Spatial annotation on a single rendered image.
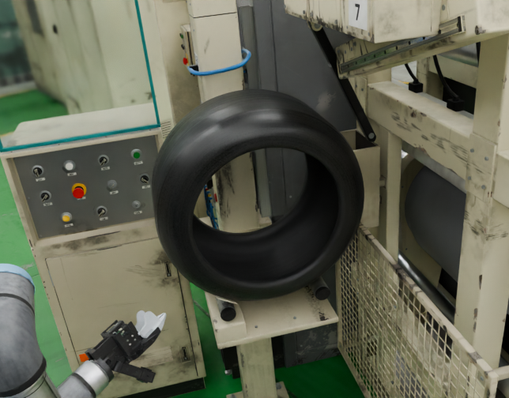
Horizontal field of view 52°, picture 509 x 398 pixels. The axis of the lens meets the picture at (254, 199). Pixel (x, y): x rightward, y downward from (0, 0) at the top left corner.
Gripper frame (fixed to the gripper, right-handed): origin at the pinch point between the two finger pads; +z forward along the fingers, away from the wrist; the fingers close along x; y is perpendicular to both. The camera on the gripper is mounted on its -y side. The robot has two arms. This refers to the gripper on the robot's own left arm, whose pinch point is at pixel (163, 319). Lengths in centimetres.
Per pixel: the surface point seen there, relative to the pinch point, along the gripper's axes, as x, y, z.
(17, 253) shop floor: 273, -14, 65
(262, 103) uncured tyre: -26, 36, 41
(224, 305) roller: 0.3, -10.3, 18.0
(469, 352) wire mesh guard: -62, -27, 25
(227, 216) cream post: 18, 2, 48
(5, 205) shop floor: 356, 12, 106
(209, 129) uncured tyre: -18.3, 36.7, 27.7
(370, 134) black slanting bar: -23, 6, 83
